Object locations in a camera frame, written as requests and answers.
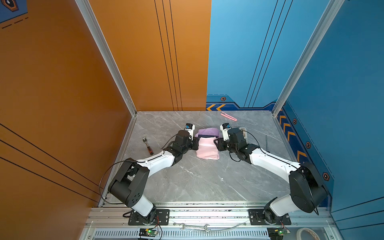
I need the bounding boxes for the pink wrapping paper sheet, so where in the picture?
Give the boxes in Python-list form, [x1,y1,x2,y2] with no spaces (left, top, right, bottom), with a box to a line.
[195,128,220,160]

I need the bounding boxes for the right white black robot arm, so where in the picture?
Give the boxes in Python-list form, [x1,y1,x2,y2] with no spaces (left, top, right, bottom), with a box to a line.
[214,123,329,225]

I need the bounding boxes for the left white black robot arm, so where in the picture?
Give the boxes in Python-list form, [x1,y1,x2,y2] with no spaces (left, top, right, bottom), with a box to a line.
[108,129,199,224]

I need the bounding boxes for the white tape dispenser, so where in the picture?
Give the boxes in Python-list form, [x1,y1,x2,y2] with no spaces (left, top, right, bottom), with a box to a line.
[239,127,248,140]

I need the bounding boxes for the pink scissors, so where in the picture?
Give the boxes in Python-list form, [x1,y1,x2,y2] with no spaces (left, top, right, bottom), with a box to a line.
[221,112,238,122]

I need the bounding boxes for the left green circuit board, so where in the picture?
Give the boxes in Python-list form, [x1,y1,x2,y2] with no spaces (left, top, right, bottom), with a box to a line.
[138,229,159,240]

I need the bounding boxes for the green circuit board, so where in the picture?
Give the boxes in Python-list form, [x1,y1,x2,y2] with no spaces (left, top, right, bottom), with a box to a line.
[138,229,159,240]
[267,228,284,240]

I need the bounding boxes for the right green circuit board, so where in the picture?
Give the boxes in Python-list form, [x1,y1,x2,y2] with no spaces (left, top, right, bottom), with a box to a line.
[267,228,284,240]

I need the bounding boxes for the white tape roll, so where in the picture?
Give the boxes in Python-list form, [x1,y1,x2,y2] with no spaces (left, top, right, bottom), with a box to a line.
[296,228,321,240]

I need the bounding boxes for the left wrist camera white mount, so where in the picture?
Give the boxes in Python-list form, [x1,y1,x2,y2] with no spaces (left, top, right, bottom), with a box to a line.
[184,123,195,139]

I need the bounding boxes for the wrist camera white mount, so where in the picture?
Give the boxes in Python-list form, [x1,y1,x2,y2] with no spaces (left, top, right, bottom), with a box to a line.
[184,123,195,139]
[220,123,232,141]

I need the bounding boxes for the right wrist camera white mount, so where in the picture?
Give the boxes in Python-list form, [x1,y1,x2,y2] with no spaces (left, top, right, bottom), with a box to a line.
[220,123,232,141]

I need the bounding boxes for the yellow handled screwdriver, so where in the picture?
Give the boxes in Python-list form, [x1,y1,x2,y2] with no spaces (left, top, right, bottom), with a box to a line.
[265,135,269,152]

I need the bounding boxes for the red handled ratchet tool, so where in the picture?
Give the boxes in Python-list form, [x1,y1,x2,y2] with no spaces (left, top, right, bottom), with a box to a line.
[143,137,154,156]

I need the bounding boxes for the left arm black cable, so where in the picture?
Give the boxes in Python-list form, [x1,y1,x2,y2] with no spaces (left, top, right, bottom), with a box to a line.
[98,160,139,205]

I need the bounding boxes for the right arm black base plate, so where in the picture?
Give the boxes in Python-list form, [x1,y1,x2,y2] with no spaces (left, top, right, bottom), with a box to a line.
[248,209,292,226]

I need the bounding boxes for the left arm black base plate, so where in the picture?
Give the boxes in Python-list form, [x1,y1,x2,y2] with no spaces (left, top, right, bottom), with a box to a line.
[128,209,170,226]

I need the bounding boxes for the silver wrench on rail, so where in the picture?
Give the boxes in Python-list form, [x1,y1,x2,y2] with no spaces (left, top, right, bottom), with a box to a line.
[179,224,211,233]

